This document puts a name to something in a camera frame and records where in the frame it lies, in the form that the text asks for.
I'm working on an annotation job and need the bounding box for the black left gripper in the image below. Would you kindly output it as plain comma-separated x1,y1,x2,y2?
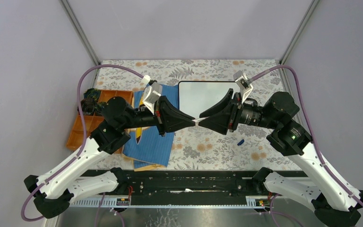
120,95,196,136

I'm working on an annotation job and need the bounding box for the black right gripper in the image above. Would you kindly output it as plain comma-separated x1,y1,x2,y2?
198,88,278,135

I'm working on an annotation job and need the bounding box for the blue marker cap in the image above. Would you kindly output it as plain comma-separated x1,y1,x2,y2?
237,140,244,146

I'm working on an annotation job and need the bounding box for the blue capped whiteboard marker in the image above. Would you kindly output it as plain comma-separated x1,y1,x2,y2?
192,117,207,123

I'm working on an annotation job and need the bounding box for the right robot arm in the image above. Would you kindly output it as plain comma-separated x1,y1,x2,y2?
199,89,363,227

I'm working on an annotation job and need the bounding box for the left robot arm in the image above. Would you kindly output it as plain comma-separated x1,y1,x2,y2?
24,96,195,218

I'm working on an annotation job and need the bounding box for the black framed whiteboard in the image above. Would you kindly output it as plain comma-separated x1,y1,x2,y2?
178,81,240,119

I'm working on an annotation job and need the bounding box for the blue pikachu cloth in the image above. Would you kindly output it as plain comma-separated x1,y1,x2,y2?
122,82,180,172

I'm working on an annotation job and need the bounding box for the floral tablecloth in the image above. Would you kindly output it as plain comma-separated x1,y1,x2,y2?
89,60,299,171

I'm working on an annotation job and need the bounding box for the dark rolled fabric middle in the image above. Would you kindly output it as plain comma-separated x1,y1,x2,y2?
95,102,106,116

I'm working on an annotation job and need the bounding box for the dark rolled fabric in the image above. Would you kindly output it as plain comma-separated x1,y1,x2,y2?
80,99,96,116
95,102,106,116
83,88,101,102

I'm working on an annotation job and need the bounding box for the wooden compartment tray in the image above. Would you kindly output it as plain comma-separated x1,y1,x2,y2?
66,90,134,151

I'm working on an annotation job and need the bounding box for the dark rolled fabric top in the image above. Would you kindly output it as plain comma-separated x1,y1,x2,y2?
83,88,101,102

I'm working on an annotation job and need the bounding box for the dark rolled fabric left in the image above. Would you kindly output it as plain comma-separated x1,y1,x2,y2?
80,99,96,116

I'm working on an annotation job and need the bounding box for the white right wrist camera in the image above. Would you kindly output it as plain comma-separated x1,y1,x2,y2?
233,70,253,103

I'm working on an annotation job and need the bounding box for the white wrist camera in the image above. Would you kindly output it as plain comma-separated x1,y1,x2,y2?
233,70,253,103
140,75,162,115

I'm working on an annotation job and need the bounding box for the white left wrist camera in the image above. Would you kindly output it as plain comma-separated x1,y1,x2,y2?
140,75,162,115

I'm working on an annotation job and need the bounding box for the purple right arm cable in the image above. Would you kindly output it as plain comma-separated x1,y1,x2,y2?
249,65,363,227

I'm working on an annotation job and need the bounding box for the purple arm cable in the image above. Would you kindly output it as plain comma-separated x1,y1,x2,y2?
249,65,363,227
20,64,146,222

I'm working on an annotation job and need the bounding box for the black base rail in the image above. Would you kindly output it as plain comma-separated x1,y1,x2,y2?
108,171,272,206

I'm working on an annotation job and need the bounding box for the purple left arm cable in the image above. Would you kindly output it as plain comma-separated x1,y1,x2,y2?
20,64,146,222

